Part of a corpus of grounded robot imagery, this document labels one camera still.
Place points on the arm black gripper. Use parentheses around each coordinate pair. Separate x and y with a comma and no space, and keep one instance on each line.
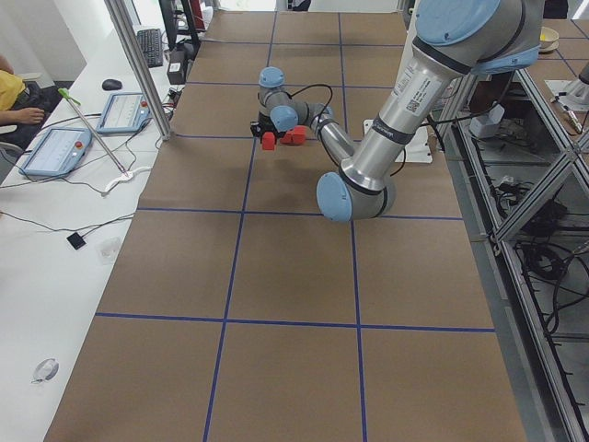
(265,125)

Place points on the red block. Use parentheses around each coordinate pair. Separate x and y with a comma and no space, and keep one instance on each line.
(299,134)
(268,141)
(288,139)

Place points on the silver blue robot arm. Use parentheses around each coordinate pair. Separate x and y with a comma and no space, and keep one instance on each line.
(453,39)

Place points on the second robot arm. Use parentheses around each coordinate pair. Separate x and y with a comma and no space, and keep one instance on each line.
(572,94)

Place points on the black box with label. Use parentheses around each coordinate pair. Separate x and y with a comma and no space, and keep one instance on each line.
(177,67)

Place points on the far teach pendant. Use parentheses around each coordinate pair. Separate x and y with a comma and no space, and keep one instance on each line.
(124,113)

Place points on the teach pendant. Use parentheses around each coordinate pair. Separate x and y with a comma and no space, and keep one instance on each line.
(57,153)
(124,113)

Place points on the black keyboard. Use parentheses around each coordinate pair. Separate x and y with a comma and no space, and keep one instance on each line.
(150,44)

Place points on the black computer mouse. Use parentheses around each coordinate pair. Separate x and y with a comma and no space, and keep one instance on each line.
(111,84)

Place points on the metal rod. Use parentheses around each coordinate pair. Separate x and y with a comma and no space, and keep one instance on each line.
(74,104)

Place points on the near teach pendant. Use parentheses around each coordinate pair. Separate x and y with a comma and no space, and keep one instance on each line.
(57,153)

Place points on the small black square pad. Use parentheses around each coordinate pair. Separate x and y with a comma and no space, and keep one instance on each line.
(76,241)

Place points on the person in yellow shirt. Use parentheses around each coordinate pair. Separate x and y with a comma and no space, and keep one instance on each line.
(25,105)

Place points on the aluminium frame post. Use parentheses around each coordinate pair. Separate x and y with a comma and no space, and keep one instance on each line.
(123,25)

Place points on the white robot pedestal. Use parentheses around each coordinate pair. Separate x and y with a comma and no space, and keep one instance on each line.
(414,143)

